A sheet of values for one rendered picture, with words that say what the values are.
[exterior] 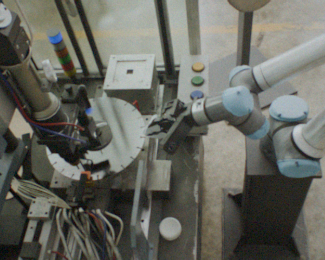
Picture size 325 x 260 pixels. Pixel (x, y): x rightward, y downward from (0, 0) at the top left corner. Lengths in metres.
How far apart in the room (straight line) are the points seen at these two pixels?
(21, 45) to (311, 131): 0.78
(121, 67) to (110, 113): 0.27
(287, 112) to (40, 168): 0.91
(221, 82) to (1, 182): 1.76
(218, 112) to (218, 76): 1.67
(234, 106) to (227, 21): 2.15
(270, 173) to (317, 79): 1.40
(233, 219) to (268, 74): 1.15
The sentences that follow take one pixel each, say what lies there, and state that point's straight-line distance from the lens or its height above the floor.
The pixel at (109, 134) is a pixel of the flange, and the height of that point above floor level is 0.96.
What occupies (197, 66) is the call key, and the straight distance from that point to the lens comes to 1.52.
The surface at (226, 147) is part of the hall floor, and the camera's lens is 2.38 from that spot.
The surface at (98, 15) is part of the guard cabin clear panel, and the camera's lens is 1.56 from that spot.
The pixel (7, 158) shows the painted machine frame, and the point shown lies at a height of 1.05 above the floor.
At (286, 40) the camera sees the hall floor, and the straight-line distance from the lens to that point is 2.99.
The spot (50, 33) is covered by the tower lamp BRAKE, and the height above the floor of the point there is 1.16.
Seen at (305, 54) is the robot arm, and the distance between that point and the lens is 1.13.
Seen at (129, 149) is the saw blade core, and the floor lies 0.95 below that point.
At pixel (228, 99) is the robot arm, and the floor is 1.21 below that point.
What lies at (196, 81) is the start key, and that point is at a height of 0.91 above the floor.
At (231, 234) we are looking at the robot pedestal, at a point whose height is 0.01.
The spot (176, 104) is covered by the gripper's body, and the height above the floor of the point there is 1.11.
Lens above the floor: 1.99
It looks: 54 degrees down
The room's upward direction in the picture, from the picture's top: 12 degrees counter-clockwise
